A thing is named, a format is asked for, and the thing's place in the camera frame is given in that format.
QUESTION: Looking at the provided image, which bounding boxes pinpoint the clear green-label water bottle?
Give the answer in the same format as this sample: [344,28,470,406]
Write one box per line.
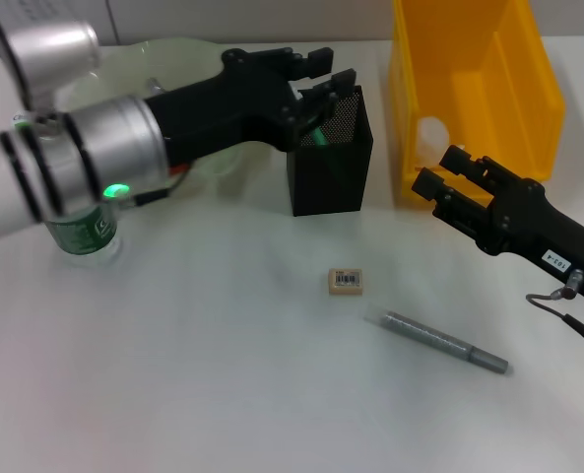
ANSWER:
[10,110,124,267]

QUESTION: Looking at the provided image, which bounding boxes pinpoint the beige eraser with barcode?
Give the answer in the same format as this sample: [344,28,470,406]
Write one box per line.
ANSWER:
[328,267,364,297]

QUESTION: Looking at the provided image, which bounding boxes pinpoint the green glass fruit plate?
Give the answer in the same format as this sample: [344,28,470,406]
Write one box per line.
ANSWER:
[59,37,273,186]

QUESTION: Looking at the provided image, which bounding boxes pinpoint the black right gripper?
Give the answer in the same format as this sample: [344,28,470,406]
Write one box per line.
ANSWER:
[410,144,584,302]

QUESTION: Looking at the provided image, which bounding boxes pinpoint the white paper ball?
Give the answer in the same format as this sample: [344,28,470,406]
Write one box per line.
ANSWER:
[416,116,450,159]

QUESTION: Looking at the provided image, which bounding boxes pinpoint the green pen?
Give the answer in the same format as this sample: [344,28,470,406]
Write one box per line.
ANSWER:
[306,123,330,149]

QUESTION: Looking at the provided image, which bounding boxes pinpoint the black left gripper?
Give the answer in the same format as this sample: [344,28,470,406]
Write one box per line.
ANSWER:
[145,47,358,168]

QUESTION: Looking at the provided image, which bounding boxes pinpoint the grey marker pen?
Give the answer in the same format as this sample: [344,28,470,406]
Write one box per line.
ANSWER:
[367,304,509,375]

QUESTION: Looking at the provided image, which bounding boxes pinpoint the arm wrist cable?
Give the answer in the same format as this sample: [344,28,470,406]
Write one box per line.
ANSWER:
[118,169,194,211]
[525,269,584,364]

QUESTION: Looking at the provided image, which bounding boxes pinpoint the black mesh pen holder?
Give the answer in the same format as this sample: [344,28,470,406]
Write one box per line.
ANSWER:
[286,85,374,217]

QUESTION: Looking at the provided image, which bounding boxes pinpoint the right arm wrist cable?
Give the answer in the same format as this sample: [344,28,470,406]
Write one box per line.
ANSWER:
[525,269,584,364]

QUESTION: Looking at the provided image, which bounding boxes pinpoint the left arm wrist cable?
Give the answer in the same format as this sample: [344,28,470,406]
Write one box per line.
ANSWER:
[118,169,194,211]

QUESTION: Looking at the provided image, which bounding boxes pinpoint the yellow plastic bin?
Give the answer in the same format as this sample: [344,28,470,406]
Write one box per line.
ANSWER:
[387,0,567,211]

